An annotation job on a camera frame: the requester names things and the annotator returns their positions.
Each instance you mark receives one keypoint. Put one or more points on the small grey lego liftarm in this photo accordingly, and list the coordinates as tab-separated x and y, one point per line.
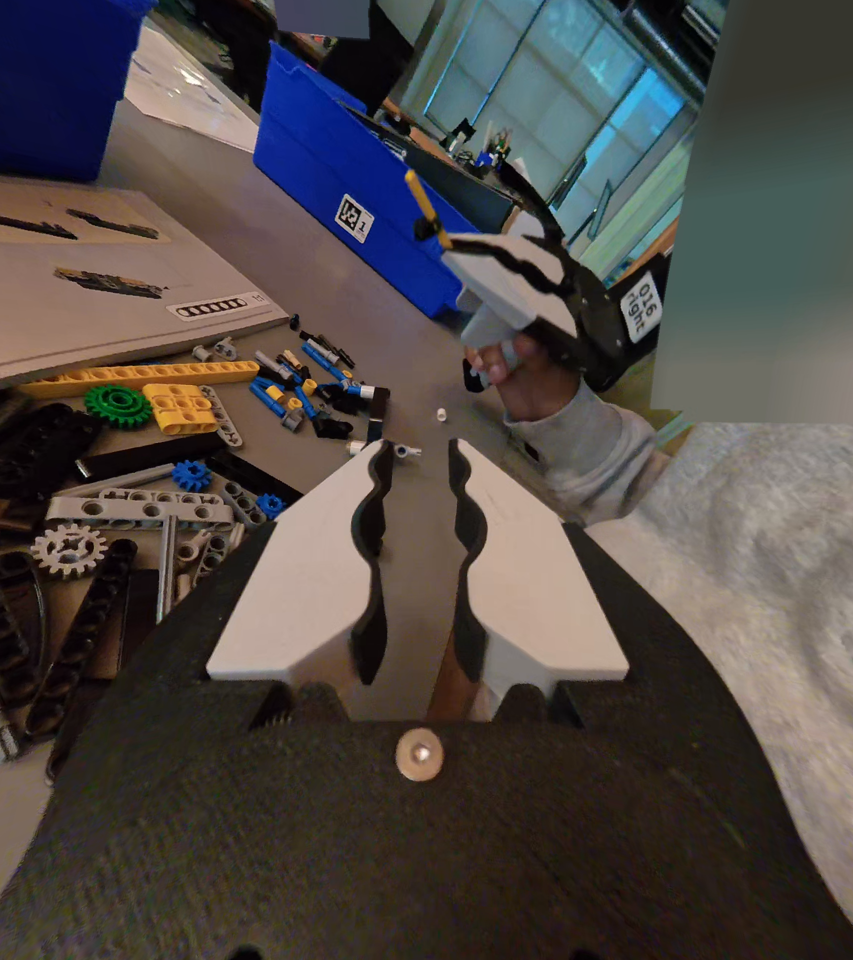
205	553

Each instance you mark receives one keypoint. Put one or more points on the grey instruction booklet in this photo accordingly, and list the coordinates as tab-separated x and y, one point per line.
36	330

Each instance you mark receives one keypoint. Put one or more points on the small blue lego gear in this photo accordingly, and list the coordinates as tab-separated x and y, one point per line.
190	475
271	505

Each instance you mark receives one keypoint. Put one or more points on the pile of small lego pins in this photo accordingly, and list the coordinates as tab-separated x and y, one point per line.
267	396

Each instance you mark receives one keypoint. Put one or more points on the long black lego beam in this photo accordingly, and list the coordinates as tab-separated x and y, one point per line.
149	454

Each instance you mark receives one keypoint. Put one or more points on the yellow lego frame piece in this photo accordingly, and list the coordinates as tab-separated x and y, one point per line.
164	416

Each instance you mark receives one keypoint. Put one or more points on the yellow axle with black connector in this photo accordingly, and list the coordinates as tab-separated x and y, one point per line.
420	196

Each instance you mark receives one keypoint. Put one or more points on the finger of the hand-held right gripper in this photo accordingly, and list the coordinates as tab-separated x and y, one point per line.
505	296
528	246

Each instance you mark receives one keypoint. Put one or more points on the grey lego axle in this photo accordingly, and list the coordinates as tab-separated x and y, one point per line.
167	570

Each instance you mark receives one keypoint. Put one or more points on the grey lego gear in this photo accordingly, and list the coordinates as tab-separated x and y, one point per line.
48	556

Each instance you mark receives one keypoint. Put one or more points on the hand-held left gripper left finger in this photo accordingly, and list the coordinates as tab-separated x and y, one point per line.
299	577

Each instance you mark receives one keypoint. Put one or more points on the black lego beam with holes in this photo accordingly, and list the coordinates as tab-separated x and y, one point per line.
85	637

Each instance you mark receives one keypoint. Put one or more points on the blue storage bin with tag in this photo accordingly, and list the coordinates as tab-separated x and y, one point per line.
321	169

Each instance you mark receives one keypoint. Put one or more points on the person's grey clothing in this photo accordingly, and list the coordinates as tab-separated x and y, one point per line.
771	615

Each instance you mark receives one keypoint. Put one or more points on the plain blue storage bin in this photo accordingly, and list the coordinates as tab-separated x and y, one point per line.
29	75

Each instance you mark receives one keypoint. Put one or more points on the short grey lego beam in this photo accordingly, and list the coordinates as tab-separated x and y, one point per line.
243	501

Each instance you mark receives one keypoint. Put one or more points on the long grey lego beam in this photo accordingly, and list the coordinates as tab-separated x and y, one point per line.
134	511

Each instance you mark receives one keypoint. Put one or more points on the glass window wall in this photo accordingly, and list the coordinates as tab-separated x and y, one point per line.
546	90

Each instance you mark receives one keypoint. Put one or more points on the person's right hand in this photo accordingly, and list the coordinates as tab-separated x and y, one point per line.
535	386

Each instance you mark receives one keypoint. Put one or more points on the long yellow lego beam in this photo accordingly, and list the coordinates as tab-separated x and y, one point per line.
134	375

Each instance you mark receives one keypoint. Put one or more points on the green lego gear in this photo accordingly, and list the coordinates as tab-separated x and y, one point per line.
100	411

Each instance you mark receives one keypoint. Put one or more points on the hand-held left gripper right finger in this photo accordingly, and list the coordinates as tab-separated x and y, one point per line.
546	592

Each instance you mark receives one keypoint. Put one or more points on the person's right forearm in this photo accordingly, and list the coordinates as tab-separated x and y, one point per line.
591	457

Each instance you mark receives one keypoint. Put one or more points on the thin grey lego liftarm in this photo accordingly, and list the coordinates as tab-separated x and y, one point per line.
220	416

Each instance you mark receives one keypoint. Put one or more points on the black curved lego panel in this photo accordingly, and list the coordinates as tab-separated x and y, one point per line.
21	450

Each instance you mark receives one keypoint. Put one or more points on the thin black lego beam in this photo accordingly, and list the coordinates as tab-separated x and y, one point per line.
254	475

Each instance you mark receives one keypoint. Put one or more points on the printed paper sheet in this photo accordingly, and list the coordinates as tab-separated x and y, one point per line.
186	97

